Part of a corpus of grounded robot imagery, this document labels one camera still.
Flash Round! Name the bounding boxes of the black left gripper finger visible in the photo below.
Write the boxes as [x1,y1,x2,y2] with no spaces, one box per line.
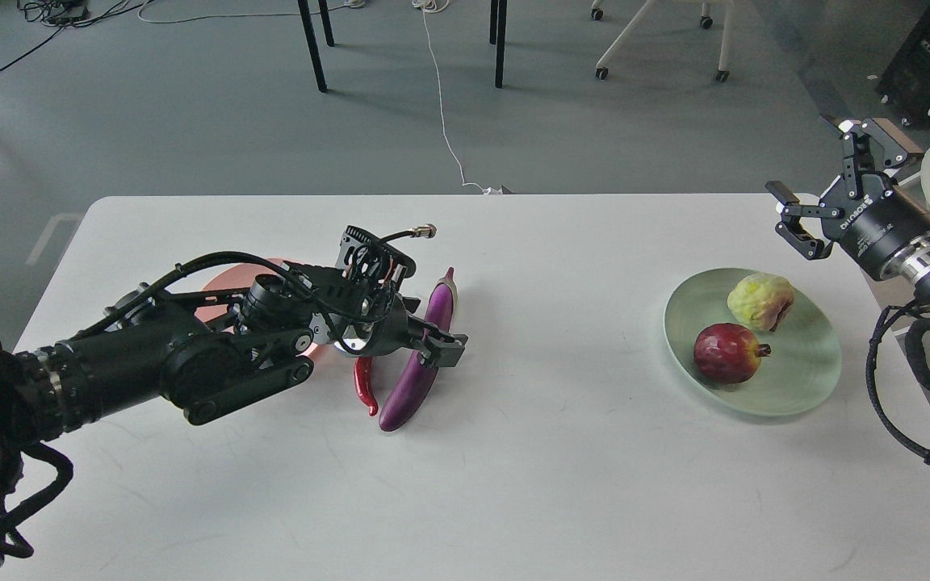
[413,333,468,368]
[400,295,454,340]

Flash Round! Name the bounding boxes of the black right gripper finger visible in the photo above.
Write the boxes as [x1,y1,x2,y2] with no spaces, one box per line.
[820,115,925,194]
[765,181,841,261]

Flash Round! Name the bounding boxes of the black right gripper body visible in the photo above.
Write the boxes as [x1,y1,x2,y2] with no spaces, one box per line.
[820,173,930,281]

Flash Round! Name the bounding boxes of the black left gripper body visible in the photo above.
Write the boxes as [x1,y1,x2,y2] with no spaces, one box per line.
[333,295,427,357]

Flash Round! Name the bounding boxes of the red chili pepper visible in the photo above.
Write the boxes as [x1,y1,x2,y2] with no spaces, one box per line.
[352,357,379,416]

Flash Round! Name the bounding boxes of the purple eggplant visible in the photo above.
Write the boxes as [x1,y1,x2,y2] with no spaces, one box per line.
[378,267,458,433]

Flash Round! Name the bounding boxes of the green yellow cabbage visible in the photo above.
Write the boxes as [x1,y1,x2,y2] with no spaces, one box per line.
[727,272,796,333]

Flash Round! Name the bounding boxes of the red pomegranate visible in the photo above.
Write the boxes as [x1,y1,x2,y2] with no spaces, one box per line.
[693,323,773,385]

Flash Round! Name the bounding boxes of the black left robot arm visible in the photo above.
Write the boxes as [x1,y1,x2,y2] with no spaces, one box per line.
[0,224,467,566]

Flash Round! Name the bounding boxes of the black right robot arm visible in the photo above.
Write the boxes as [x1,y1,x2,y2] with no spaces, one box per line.
[765,115,930,466]

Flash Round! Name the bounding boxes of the pink plate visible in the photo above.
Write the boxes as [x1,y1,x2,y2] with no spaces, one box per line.
[195,258,329,362]

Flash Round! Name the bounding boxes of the white office chair base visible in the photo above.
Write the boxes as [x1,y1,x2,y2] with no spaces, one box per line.
[594,1,739,84]

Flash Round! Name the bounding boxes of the black table leg left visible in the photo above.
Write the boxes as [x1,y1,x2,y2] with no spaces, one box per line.
[296,0,335,94]

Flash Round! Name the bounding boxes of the black table leg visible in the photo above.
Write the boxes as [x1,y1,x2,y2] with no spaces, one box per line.
[296,0,335,94]
[488,0,507,89]

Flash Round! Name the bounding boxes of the black table leg right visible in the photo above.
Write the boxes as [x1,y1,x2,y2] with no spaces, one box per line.
[488,0,507,89]

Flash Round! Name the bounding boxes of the white cable on floor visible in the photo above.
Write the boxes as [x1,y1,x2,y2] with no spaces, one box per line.
[413,0,506,196]

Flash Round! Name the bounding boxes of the black cables on floor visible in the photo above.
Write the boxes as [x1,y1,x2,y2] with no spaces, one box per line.
[0,0,151,98]

